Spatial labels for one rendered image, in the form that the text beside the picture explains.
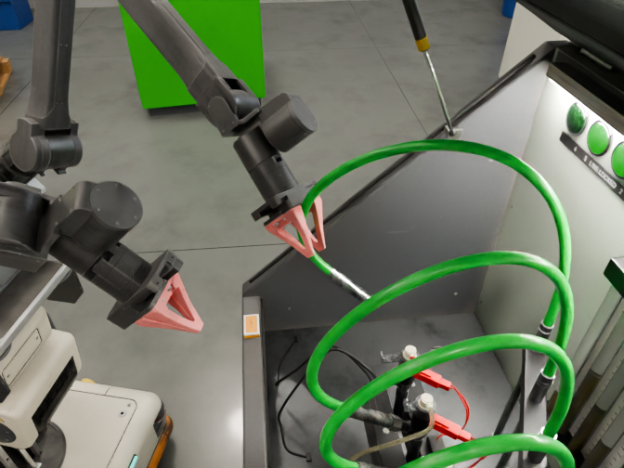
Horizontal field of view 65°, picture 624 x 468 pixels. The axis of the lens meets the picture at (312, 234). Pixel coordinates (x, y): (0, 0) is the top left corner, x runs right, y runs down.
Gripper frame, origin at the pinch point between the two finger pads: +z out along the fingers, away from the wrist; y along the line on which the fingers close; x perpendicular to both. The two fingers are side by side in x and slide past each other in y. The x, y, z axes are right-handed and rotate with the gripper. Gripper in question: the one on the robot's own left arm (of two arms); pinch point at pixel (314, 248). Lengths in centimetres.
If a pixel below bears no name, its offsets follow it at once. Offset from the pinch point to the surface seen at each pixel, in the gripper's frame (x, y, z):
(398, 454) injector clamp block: 4.4, -2.0, 33.5
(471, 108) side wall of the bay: -20.2, 30.8, -7.2
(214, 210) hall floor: 171, 134, -49
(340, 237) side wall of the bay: 11.1, 21.1, 0.7
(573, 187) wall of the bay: -28.4, 27.3, 12.1
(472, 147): -27.6, 2.0, -0.9
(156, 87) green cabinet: 222, 190, -163
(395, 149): -20.2, -0.5, -5.6
